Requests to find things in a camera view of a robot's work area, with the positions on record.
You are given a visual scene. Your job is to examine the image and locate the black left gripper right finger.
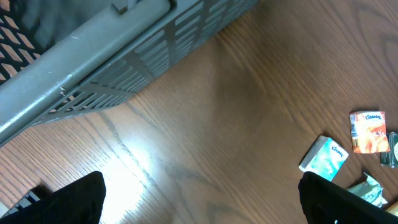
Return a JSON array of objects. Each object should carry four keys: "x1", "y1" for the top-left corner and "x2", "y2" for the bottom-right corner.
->
[{"x1": 298, "y1": 172, "x2": 397, "y2": 224}]

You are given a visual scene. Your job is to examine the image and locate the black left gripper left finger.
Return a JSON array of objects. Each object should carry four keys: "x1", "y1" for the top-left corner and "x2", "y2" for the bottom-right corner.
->
[{"x1": 1, "y1": 171, "x2": 106, "y2": 224}]

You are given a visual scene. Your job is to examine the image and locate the teal Kleenex tissue packet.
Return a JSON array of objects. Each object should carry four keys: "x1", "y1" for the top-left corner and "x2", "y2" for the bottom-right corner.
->
[{"x1": 299, "y1": 136, "x2": 349, "y2": 181}]

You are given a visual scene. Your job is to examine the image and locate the teal wipes packet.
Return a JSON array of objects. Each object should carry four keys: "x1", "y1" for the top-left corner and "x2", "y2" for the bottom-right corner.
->
[{"x1": 347, "y1": 173, "x2": 387, "y2": 208}]

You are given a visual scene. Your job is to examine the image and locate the dark green round-logo packet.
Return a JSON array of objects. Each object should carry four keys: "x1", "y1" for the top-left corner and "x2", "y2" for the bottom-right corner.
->
[{"x1": 380, "y1": 132, "x2": 397, "y2": 168}]

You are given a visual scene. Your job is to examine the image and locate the orange tissue packet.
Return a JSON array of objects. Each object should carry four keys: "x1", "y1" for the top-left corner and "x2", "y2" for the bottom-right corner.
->
[{"x1": 349, "y1": 111, "x2": 390, "y2": 154}]

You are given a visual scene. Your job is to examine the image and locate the yellow snack bag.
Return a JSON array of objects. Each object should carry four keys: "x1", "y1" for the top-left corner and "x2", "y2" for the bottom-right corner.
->
[{"x1": 386, "y1": 202, "x2": 398, "y2": 217}]

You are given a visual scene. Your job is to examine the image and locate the dark grey plastic basket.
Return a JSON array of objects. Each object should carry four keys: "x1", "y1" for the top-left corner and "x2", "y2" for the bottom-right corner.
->
[{"x1": 1, "y1": 0, "x2": 254, "y2": 144}]

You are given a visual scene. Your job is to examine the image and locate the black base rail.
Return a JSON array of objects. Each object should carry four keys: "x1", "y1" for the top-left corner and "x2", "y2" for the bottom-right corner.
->
[{"x1": 1, "y1": 184, "x2": 52, "y2": 218}]

